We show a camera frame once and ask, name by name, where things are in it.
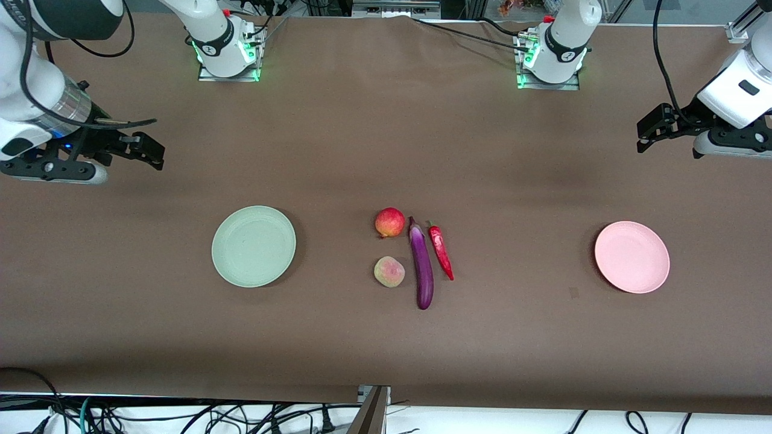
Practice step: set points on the grey metal rack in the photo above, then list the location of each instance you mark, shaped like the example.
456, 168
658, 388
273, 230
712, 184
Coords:
395, 9

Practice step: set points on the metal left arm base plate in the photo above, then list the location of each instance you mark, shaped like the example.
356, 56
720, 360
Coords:
567, 87

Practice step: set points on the yellow pink peach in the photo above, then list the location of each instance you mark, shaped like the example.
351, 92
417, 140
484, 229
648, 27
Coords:
389, 272

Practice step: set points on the red chili pepper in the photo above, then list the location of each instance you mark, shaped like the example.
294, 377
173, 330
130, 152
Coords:
440, 250

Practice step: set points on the pink round plate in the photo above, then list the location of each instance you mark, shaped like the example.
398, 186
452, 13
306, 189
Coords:
632, 258

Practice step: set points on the long purple eggplant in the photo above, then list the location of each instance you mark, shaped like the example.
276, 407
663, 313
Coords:
422, 265

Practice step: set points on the red apple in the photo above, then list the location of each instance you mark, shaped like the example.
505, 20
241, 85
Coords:
390, 223

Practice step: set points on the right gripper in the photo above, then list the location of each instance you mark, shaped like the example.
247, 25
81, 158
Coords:
101, 142

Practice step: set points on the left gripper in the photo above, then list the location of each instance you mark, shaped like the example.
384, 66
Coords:
689, 116

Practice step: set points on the aluminium profile post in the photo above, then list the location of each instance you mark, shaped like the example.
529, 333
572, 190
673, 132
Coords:
371, 416

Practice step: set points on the orange red object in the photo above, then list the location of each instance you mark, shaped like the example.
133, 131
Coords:
511, 6

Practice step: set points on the brown table cover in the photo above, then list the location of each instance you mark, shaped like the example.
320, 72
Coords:
362, 150

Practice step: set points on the light green round plate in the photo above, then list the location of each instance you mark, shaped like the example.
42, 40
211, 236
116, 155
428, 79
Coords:
253, 247

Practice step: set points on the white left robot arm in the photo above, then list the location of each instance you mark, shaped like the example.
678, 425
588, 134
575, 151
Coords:
564, 42

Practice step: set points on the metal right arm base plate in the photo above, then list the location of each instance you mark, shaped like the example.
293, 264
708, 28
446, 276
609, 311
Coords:
211, 78

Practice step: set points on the black power plug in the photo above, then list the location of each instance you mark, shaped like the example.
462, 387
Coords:
327, 422

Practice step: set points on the aluminium frame profile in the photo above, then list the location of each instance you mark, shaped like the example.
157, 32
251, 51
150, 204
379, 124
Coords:
739, 30

